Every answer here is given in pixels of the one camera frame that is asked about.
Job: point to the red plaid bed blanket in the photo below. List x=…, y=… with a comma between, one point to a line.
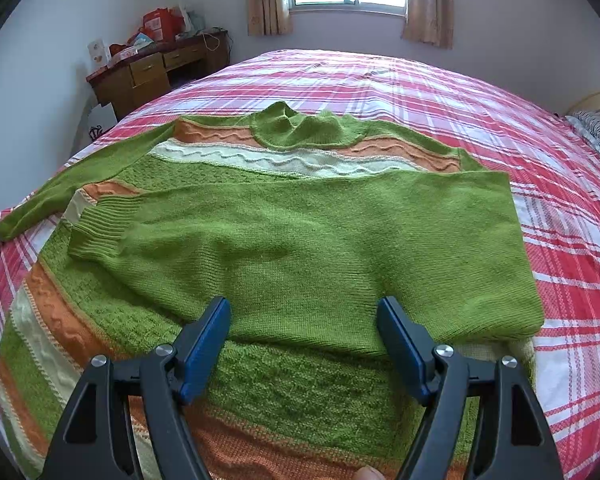
x=555, y=210

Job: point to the flat red box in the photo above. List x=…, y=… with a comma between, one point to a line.
x=122, y=50

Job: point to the white plastic bag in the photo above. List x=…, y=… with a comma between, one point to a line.
x=182, y=20

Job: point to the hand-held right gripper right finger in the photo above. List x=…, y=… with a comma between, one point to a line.
x=405, y=355

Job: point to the green striped knit sweater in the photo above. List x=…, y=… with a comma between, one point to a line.
x=305, y=240

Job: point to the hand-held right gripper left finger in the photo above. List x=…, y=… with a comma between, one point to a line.
x=205, y=355

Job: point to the white card with orange print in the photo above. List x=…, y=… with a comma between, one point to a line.
x=97, y=54

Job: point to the beige bed headboard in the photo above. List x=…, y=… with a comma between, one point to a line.
x=597, y=100

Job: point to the person's right hand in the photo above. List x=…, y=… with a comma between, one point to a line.
x=366, y=474

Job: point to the white paper bag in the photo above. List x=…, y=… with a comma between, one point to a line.
x=101, y=122

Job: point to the wooden desk with drawers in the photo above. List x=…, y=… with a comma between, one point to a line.
x=147, y=70

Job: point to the striped pillow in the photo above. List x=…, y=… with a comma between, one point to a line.
x=597, y=135

